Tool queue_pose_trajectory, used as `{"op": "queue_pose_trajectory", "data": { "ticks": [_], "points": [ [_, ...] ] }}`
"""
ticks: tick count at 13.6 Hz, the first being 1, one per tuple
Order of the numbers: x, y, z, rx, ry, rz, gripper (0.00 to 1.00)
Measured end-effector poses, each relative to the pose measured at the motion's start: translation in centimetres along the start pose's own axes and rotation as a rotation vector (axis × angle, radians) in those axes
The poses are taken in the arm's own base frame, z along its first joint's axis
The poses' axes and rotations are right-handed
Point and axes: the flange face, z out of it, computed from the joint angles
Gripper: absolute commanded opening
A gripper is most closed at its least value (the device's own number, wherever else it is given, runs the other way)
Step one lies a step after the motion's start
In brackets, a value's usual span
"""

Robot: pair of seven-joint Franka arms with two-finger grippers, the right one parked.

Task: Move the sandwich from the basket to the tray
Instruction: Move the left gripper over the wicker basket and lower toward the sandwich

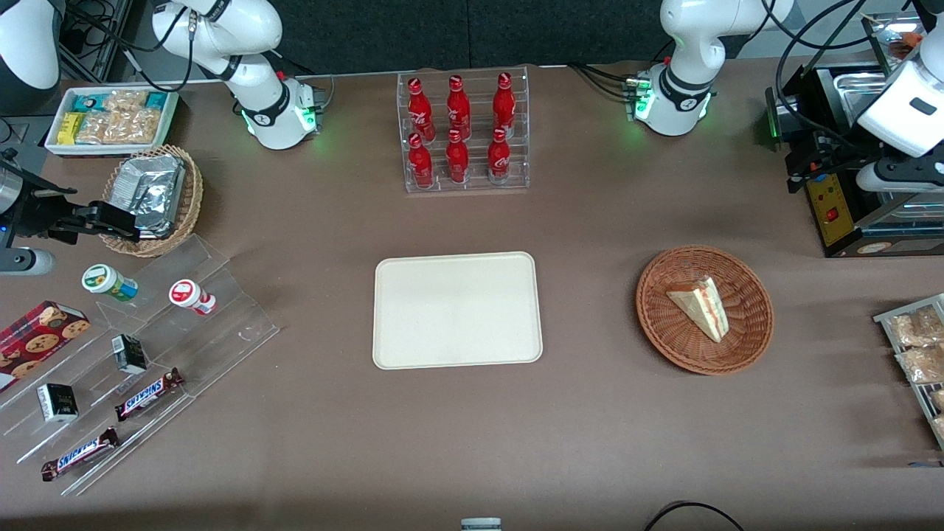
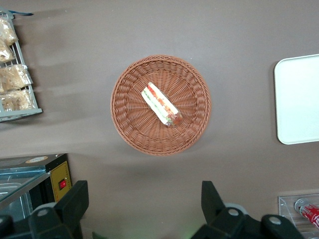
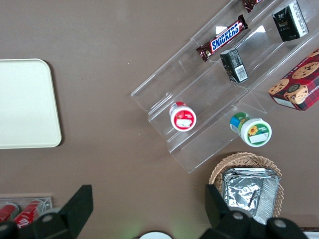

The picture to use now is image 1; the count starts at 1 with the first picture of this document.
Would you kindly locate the clear bag of crackers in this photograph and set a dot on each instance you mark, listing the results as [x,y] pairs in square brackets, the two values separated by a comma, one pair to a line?
[125,100]
[118,127]

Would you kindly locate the red lid cup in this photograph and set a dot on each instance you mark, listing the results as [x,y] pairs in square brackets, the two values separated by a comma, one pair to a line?
[190,296]

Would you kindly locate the cream plastic tray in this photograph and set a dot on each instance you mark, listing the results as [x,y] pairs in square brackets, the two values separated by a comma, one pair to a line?
[428,317]

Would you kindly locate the small grey object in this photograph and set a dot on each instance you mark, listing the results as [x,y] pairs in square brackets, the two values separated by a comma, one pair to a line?
[481,524]

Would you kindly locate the silver foil pack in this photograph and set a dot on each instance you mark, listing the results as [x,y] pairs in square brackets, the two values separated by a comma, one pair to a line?
[147,188]

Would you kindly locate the small black box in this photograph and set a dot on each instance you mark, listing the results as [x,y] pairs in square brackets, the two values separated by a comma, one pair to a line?
[57,403]
[130,354]

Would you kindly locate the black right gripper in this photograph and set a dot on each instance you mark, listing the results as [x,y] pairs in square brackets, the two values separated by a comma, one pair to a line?
[37,212]

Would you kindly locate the brown round wicker basket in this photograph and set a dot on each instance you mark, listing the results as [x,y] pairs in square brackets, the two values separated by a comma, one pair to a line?
[664,335]

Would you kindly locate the green lid cup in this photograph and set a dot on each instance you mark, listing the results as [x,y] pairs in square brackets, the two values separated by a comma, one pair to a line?
[107,282]

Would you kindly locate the clear acrylic stepped display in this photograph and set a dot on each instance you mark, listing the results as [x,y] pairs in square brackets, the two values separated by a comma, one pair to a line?
[221,324]

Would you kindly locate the light wicker basket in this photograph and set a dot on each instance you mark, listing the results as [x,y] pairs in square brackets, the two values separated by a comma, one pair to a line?
[188,199]

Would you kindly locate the snickers bar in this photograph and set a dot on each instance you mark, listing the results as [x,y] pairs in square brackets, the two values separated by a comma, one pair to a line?
[80,454]
[147,394]

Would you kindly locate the triangle sandwich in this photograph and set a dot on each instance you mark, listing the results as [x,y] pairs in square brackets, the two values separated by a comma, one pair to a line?
[700,310]

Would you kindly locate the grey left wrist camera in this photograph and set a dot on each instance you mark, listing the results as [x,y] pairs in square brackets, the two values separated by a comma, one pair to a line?
[903,177]

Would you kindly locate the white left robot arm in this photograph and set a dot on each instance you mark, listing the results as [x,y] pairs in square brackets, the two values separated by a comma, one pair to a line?
[689,44]

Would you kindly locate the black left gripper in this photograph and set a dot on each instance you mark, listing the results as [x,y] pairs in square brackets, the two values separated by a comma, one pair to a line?
[832,158]

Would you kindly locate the clear acrylic bottle rack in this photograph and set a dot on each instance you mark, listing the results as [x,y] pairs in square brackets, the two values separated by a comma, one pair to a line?
[479,188]

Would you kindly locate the yellow snack packet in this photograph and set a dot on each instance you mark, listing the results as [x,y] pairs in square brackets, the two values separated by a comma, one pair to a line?
[69,129]

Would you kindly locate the white snack bin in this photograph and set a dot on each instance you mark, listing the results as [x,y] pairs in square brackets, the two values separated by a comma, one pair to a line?
[51,144]

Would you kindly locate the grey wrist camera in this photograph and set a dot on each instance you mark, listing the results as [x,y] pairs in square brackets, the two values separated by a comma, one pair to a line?
[26,262]
[903,177]

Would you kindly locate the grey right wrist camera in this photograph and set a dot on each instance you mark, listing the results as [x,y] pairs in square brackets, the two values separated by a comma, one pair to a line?
[26,262]

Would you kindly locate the red cola bottle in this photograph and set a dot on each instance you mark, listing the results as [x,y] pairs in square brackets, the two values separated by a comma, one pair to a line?
[421,110]
[498,156]
[457,158]
[420,164]
[504,103]
[458,107]

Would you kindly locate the red cookie box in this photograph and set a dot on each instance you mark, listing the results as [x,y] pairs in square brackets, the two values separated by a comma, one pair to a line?
[37,343]

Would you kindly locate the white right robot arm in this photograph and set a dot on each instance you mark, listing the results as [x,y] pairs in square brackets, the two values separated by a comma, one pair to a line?
[251,81]

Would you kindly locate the clear bag of snacks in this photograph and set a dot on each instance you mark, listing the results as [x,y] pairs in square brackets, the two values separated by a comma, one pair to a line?
[922,363]
[918,328]

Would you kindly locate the teal snack packet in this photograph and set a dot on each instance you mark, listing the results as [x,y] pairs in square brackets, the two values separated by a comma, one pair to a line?
[155,99]
[88,102]

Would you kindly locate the black countertop appliance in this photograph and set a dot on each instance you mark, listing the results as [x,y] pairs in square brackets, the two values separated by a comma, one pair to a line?
[833,221]

